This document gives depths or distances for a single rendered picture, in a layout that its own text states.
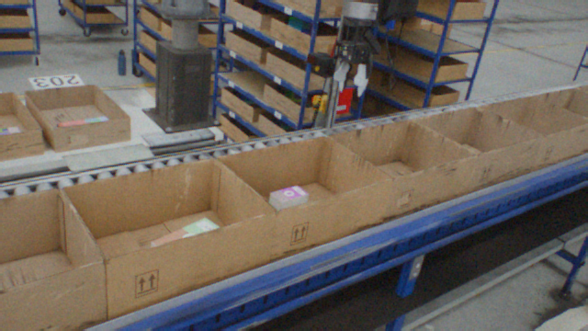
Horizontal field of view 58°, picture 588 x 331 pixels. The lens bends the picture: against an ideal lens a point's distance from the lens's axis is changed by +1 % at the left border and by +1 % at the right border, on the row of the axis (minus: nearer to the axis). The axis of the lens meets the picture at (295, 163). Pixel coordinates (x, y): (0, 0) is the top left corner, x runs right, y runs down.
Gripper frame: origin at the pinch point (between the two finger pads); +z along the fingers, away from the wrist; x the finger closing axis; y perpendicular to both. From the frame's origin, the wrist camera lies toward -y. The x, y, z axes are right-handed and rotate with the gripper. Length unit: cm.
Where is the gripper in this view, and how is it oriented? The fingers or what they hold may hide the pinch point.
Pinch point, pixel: (352, 89)
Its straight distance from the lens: 157.4
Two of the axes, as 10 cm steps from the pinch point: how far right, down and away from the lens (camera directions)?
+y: -6.1, 2.0, -7.6
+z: -1.1, 9.4, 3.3
